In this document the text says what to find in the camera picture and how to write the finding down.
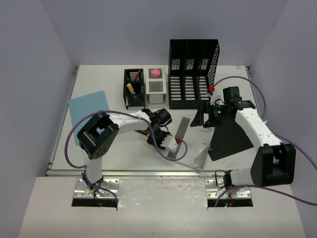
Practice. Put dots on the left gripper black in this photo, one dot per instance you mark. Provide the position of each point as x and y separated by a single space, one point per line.
156 138

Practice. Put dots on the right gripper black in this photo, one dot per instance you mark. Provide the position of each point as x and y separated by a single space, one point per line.
198 120

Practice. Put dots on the orange highlighter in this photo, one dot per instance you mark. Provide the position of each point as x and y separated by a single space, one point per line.
131 89

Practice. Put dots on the pink glue bottle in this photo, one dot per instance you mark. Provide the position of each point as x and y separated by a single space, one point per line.
156 73

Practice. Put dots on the yellow highlighter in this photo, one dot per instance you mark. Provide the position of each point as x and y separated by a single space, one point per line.
144 137

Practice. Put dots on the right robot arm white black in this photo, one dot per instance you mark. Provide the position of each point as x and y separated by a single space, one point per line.
274 161

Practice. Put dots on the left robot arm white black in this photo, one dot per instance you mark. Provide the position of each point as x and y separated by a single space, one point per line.
98 134

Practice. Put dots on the spiral notebook grey white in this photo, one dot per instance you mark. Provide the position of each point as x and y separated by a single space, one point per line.
198 140

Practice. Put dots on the white pen holder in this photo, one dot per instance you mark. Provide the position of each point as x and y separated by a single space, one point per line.
156 89

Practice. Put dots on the black pen holder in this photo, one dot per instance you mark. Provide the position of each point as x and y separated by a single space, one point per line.
134 88

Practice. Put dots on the black magazine file rack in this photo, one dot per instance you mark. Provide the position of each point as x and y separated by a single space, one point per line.
191 71

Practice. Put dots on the blue clipboard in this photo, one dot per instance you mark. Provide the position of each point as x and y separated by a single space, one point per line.
81 106

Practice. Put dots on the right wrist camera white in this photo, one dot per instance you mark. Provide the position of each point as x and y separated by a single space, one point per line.
213 96

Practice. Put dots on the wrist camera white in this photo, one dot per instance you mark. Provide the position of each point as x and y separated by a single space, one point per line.
213 96
171 144

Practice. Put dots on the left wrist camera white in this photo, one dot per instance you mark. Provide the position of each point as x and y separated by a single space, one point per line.
171 144

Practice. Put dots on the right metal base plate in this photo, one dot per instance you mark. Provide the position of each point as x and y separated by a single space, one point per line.
213 191

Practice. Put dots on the metal base plate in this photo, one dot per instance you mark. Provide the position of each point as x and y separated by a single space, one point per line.
213 191
108 187

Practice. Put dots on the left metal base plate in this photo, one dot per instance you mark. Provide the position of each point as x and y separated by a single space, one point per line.
108 187

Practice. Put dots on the aluminium rail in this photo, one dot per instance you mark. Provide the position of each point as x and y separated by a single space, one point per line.
135 174

